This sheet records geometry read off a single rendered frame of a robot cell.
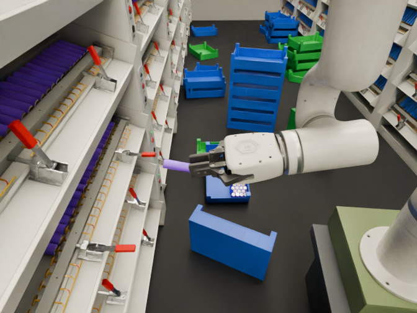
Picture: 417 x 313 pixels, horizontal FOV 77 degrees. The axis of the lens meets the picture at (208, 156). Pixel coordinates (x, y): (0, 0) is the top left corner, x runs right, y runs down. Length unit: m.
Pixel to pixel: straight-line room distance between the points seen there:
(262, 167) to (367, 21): 0.25
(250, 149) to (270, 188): 0.89
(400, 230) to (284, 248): 0.57
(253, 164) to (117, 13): 0.48
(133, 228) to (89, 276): 0.30
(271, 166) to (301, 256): 0.74
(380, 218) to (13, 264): 0.82
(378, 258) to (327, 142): 0.38
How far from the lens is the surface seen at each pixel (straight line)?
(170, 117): 1.63
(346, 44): 0.41
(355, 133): 0.52
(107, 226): 0.59
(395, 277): 0.77
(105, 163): 0.67
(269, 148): 0.48
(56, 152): 0.45
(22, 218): 0.38
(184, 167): 0.51
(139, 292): 0.95
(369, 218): 0.87
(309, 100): 0.55
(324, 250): 0.87
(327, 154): 0.50
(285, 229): 1.22
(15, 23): 0.35
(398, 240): 0.71
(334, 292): 0.81
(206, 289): 1.06
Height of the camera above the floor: 0.97
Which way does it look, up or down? 40 degrees down
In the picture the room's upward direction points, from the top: straight up
